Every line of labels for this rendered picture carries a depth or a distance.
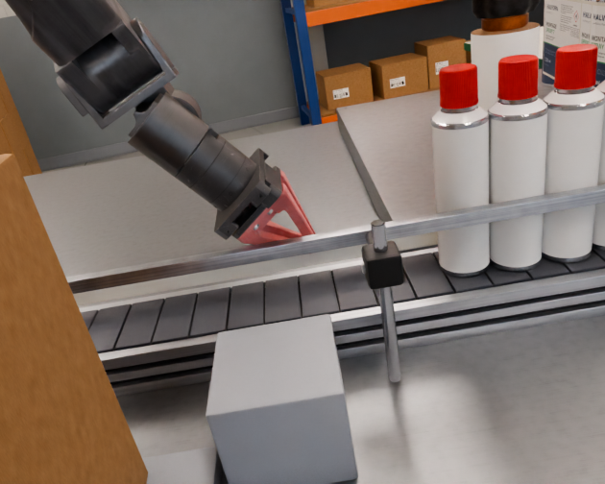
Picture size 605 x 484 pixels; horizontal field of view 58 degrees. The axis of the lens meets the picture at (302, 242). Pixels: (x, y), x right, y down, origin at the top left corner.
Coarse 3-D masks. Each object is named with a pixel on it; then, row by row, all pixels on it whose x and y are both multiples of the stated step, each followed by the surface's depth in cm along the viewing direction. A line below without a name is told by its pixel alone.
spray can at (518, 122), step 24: (504, 72) 47; (528, 72) 47; (504, 96) 48; (528, 96) 47; (504, 120) 48; (528, 120) 48; (504, 144) 49; (528, 144) 49; (504, 168) 50; (528, 168) 50; (504, 192) 51; (528, 192) 51; (528, 216) 52; (504, 240) 54; (528, 240) 53; (504, 264) 55; (528, 264) 54
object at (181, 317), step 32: (416, 256) 61; (224, 288) 61; (256, 288) 60; (288, 288) 59; (320, 288) 58; (352, 288) 57; (416, 288) 55; (448, 288) 54; (480, 288) 54; (96, 320) 60; (128, 320) 59; (160, 320) 58; (192, 320) 58; (224, 320) 56; (256, 320) 55; (288, 320) 54
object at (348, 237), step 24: (576, 192) 50; (600, 192) 50; (432, 216) 50; (456, 216) 50; (480, 216) 50; (504, 216) 50; (288, 240) 51; (312, 240) 50; (336, 240) 50; (360, 240) 50; (144, 264) 51; (168, 264) 51; (192, 264) 51; (216, 264) 51; (240, 264) 51; (72, 288) 51; (96, 288) 51
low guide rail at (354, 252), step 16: (400, 240) 59; (416, 240) 59; (432, 240) 59; (304, 256) 59; (320, 256) 59; (336, 256) 59; (352, 256) 59; (208, 272) 59; (224, 272) 59; (240, 272) 59; (256, 272) 59; (272, 272) 59; (112, 288) 59; (128, 288) 59; (144, 288) 59; (160, 288) 60; (176, 288) 60; (80, 304) 60
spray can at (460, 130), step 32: (448, 96) 48; (448, 128) 49; (480, 128) 48; (448, 160) 50; (480, 160) 50; (448, 192) 52; (480, 192) 51; (480, 224) 53; (448, 256) 55; (480, 256) 54
